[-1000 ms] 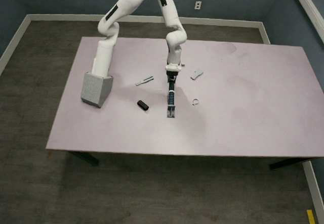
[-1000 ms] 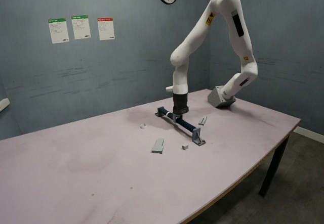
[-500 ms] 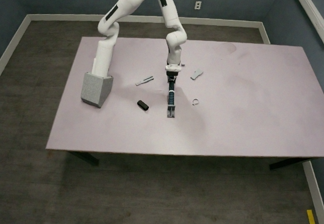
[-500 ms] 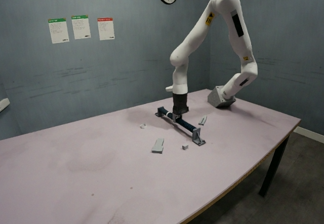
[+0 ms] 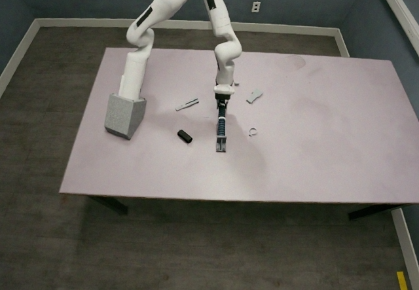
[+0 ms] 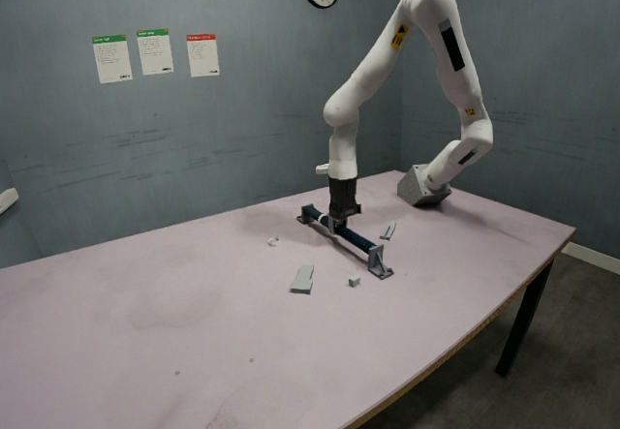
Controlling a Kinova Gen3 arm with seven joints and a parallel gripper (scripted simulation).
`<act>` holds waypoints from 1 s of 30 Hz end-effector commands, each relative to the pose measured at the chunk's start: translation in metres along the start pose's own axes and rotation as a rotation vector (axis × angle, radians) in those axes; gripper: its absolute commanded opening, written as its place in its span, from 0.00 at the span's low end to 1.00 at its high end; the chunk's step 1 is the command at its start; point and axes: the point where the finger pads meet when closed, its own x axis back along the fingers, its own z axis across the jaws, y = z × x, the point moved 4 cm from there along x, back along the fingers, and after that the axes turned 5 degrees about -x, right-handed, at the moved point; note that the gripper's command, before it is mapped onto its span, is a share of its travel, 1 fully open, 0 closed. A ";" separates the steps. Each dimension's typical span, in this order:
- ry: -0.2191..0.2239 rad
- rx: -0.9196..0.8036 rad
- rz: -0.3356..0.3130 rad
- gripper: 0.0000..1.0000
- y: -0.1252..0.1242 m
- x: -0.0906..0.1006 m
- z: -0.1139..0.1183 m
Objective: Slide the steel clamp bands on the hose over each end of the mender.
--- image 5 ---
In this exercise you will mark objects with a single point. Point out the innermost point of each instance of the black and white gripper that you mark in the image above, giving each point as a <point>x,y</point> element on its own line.
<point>223,89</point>

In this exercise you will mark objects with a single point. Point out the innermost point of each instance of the short black cylinder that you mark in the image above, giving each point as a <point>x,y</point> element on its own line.
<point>185,136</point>

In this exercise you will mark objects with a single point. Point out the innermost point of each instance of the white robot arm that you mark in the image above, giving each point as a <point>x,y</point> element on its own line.
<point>141,35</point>

